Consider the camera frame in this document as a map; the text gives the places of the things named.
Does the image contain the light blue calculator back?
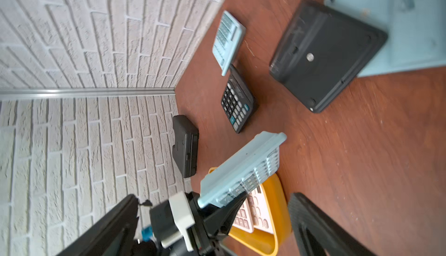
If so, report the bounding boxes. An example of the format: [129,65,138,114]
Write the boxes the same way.
[324,0,446,77]

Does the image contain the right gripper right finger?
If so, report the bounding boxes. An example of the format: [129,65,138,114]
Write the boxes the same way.
[288,193,374,256]

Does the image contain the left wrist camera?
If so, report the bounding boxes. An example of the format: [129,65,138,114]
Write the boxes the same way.
[161,192,195,252]

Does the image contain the black calculator face up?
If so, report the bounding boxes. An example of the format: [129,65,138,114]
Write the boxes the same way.
[221,64,257,134]

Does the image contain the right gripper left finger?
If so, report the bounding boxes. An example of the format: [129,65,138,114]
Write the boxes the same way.
[59,194,139,256]

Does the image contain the large black case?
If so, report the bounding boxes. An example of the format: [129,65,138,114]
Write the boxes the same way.
[172,115,199,178]

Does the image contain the pink calculator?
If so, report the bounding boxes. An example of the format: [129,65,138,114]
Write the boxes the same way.
[232,186,274,234]

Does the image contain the yellow plastic storage box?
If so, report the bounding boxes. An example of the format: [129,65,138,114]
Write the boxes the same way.
[223,174,292,256]

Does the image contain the small teal calculator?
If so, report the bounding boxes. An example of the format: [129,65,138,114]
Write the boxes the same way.
[212,10,246,77]

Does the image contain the light blue calculator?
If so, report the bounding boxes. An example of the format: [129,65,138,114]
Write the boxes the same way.
[324,0,446,77]
[197,131,287,208]

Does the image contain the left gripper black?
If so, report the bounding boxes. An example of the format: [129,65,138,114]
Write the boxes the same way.
[132,192,248,256]

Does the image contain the black calculator face down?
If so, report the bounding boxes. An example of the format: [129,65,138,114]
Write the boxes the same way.
[269,0,387,113]

